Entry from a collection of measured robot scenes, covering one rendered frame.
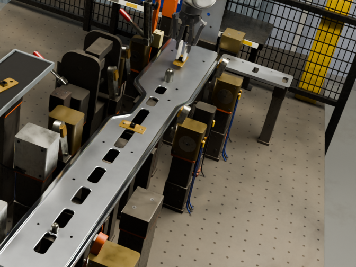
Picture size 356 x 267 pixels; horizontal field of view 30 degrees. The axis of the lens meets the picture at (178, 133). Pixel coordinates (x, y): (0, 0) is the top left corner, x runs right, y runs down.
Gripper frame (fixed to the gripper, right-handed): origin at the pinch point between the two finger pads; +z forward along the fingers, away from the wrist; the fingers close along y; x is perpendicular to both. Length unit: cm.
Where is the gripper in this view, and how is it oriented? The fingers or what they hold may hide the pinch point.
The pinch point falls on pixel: (182, 51)
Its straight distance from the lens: 248.2
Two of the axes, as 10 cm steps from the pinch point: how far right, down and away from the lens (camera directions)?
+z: -1.8, 8.0, 5.8
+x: 3.2, -5.1, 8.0
